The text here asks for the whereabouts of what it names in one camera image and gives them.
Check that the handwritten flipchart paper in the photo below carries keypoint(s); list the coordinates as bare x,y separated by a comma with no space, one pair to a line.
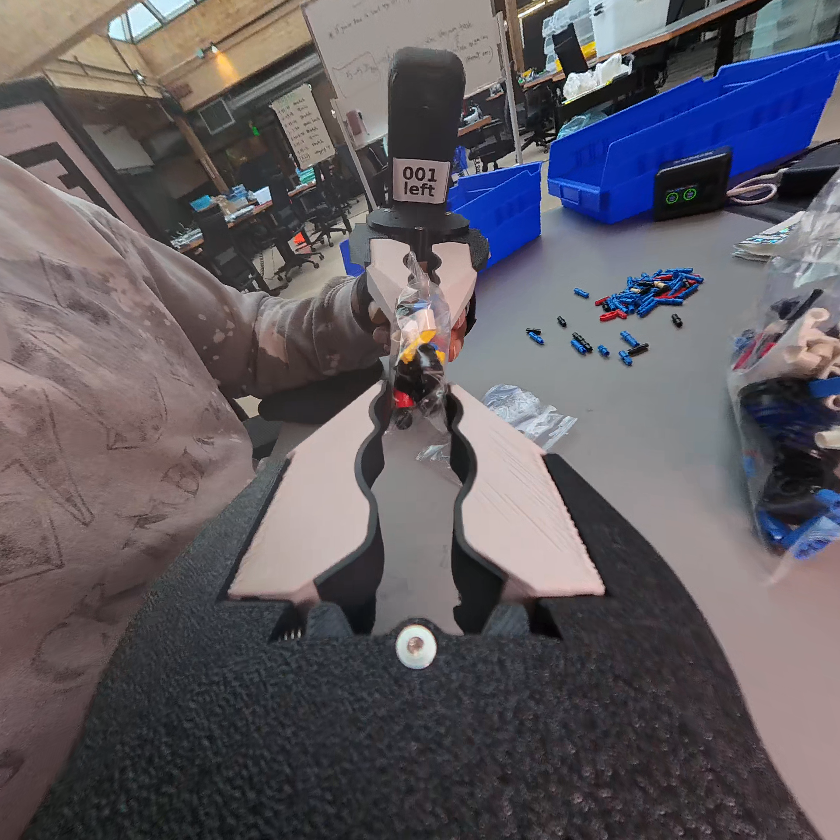
302,124

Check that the large clear plastic bag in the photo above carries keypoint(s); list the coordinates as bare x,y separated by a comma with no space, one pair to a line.
810,223

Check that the cluttered wooden table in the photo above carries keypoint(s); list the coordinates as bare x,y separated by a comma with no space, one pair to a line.
249,208

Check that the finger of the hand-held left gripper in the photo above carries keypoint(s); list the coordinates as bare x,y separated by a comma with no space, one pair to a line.
387,275
459,275

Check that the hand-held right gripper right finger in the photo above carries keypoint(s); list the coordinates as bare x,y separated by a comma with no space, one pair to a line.
525,525

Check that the grey desk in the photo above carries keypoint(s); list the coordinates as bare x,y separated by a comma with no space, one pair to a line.
656,426

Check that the black framed panel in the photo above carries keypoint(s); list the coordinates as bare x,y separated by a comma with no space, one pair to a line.
39,131

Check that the stack of clear storage boxes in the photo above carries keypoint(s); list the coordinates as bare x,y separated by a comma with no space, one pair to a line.
610,19

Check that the black office chair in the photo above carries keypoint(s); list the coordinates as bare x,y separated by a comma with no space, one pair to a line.
223,249
289,223
331,210

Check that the black rectangular box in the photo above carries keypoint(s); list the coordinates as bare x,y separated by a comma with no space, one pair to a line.
810,174

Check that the folded printed paper sheet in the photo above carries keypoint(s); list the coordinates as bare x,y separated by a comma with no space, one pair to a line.
764,243

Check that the white plastic bag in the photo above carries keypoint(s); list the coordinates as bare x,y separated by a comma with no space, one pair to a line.
594,79

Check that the person's left forearm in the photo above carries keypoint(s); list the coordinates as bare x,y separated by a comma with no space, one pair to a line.
295,334

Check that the scattered loose toy pins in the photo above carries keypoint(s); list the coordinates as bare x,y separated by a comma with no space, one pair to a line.
580,344

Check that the whiteboard on stand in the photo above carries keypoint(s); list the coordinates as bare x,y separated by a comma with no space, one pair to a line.
367,52

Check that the small clear plastic bag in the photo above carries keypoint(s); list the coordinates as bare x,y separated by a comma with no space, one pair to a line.
525,410
420,367

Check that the black desk mat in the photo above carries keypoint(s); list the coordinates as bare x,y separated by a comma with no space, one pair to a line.
800,208

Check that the long blue storage bin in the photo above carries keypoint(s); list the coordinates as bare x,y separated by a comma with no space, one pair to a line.
623,164

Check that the short blue storage bin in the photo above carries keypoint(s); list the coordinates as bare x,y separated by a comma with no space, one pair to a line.
505,213

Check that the wall lamp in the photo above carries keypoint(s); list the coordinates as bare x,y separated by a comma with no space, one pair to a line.
220,58

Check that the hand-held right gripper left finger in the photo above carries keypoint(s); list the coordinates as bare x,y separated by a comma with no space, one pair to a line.
308,525

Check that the person's bleached grey sweatshirt torso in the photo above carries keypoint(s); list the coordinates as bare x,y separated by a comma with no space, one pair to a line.
98,426

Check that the black device with green lights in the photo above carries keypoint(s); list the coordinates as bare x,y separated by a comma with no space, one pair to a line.
689,190

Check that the person's left hand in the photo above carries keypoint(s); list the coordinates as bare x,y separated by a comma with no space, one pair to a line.
380,334

